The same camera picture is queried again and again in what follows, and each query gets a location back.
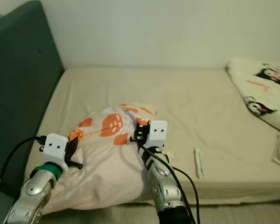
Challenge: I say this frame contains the pink pillow orange spots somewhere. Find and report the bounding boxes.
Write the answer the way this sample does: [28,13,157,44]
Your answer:
[54,104,159,215]

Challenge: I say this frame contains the silver tube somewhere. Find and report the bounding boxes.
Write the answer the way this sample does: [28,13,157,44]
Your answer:
[193,147,204,179]

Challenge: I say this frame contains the mattress with beige sheet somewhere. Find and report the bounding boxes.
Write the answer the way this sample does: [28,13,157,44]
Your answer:
[24,67,280,206]

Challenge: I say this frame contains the dark grey upholstered headboard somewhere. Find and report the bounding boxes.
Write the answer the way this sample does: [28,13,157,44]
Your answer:
[0,0,65,196]

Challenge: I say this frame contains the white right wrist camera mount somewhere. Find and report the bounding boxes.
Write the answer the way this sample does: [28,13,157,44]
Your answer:
[148,120,168,149]

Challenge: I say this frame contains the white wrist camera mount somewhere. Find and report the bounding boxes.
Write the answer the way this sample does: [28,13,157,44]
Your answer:
[42,133,70,171]
[148,120,168,149]

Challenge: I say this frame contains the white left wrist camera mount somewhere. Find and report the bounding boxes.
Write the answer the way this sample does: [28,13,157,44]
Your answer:
[42,133,70,171]

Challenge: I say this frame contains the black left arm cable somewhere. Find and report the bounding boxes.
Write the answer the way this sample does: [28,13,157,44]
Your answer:
[0,136,49,224]

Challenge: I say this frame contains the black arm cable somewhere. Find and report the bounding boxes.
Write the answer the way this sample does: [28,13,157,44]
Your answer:
[131,135,201,224]
[0,136,49,224]

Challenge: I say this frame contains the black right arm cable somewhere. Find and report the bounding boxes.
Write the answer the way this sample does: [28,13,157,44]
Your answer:
[131,135,201,224]

